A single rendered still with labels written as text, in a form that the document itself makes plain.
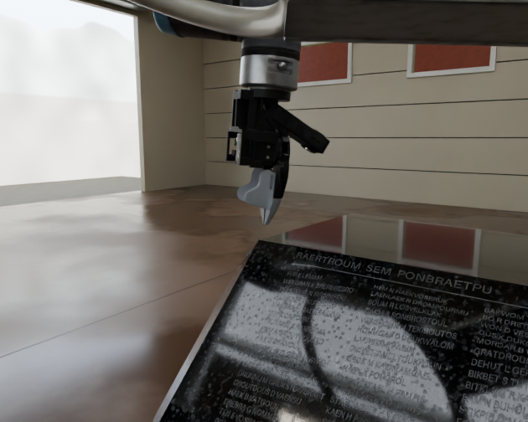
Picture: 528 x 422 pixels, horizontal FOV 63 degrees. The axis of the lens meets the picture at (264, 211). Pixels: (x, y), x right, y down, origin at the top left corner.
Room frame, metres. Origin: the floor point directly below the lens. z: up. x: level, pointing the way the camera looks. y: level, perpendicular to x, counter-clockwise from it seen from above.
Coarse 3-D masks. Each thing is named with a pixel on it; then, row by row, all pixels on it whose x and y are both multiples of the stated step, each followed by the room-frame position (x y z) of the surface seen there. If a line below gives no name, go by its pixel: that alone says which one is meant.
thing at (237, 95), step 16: (240, 96) 0.66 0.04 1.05; (256, 96) 0.67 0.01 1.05; (272, 96) 0.66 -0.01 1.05; (288, 96) 0.68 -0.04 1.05; (240, 112) 0.68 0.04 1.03; (256, 112) 0.68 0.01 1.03; (272, 112) 0.68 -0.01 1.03; (240, 128) 0.66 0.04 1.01; (256, 128) 0.68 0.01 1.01; (272, 128) 0.69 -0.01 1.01; (240, 144) 0.66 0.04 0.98; (256, 144) 0.66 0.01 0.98; (272, 144) 0.67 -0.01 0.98; (288, 144) 0.68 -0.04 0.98; (240, 160) 0.65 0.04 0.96; (256, 160) 0.66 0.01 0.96; (272, 160) 0.67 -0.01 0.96
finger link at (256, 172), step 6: (258, 168) 0.72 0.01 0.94; (252, 174) 0.71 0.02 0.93; (258, 174) 0.72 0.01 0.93; (252, 180) 0.71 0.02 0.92; (258, 180) 0.72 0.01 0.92; (246, 186) 0.71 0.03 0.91; (252, 186) 0.71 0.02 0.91; (240, 192) 0.71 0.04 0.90; (240, 198) 0.70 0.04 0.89; (264, 210) 0.71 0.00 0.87; (264, 216) 0.70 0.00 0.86
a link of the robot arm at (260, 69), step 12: (252, 60) 0.66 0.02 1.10; (264, 60) 0.65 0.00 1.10; (276, 60) 0.66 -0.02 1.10; (288, 60) 0.66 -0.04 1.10; (252, 72) 0.66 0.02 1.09; (264, 72) 0.65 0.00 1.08; (276, 72) 0.65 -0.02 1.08; (288, 72) 0.66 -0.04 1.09; (240, 84) 0.69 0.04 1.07; (252, 84) 0.66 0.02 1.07; (264, 84) 0.65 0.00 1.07; (276, 84) 0.65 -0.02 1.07; (288, 84) 0.66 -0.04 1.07
